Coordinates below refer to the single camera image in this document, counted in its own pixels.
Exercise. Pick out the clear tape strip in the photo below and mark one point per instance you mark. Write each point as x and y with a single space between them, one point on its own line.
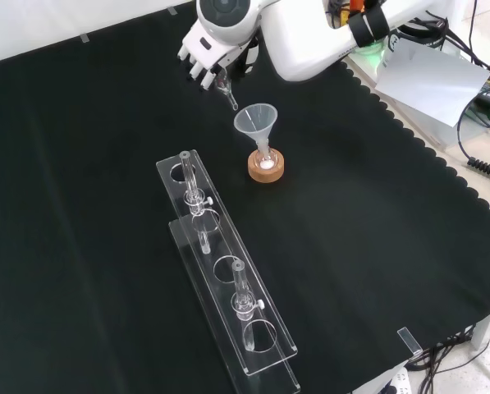
408 340

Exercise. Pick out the white power strip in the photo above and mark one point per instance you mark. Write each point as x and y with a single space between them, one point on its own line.
394 381

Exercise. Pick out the clear acrylic funnel stand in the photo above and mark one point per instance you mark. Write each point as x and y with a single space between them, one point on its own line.
228 262

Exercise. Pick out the small round-bottom glass flask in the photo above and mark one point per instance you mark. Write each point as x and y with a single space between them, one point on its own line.
266 162

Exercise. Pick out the pale grey board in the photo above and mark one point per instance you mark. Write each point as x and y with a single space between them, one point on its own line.
429 82

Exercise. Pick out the grey tape piece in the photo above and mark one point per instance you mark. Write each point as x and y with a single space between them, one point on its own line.
172 10
85 38

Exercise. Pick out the clear plastic funnel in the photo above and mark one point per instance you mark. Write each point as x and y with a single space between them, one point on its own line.
253 121

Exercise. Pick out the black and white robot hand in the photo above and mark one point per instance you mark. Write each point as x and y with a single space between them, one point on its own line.
205 43

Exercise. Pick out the black cloth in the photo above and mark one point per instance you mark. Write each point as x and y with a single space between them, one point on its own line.
105 205

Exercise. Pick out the white table leg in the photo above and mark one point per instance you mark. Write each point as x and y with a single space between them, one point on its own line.
483 330

